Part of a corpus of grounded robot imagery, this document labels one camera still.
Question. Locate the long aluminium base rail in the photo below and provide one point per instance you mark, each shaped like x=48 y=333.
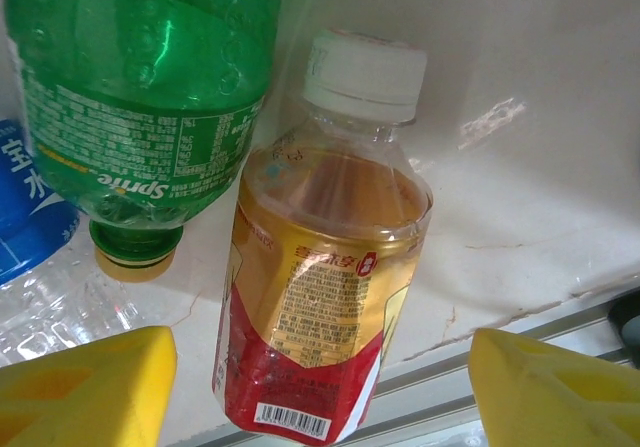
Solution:
x=440 y=387

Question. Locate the blue label bottle white cap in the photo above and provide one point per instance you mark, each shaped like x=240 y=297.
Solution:
x=30 y=217

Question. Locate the red gold tea bottle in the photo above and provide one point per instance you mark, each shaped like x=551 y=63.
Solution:
x=320 y=267

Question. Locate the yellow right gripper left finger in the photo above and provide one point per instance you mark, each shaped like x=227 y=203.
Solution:
x=80 y=392

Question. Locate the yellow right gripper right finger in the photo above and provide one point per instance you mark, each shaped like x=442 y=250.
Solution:
x=560 y=397

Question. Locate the green Sprite bottle yellow cap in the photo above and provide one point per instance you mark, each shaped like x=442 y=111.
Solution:
x=150 y=92

